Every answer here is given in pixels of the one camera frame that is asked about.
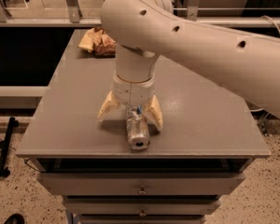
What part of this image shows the black stand leg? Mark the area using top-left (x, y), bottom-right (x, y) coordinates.
top-left (0, 117), bottom-right (19, 177)

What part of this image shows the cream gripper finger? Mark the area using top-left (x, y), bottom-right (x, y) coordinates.
top-left (97, 91), bottom-right (120, 122)
top-left (143, 95), bottom-right (163, 132)

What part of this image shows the grey drawer cabinet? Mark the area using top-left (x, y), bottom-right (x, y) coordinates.
top-left (18, 31), bottom-right (270, 224)

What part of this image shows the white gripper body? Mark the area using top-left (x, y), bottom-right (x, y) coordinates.
top-left (111, 73), bottom-right (155, 106)

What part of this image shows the silver blue redbull can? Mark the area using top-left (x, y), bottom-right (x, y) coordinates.
top-left (126, 106), bottom-right (150, 150)

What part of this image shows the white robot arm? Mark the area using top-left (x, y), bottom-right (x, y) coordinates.
top-left (101, 0), bottom-right (280, 127)

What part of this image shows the top drawer with knob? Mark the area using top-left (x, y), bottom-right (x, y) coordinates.
top-left (37, 173), bottom-right (245, 196)

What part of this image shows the drawer with knob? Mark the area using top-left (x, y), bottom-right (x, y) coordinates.
top-left (37, 173), bottom-right (245, 196)
top-left (63, 198), bottom-right (220, 216)

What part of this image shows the brown chip bag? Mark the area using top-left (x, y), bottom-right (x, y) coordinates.
top-left (78, 27), bottom-right (116, 57)

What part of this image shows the black shoe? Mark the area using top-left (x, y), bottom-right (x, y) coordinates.
top-left (4, 214), bottom-right (25, 224)

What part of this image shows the metal window railing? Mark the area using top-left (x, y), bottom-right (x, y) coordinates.
top-left (0, 0), bottom-right (280, 28)

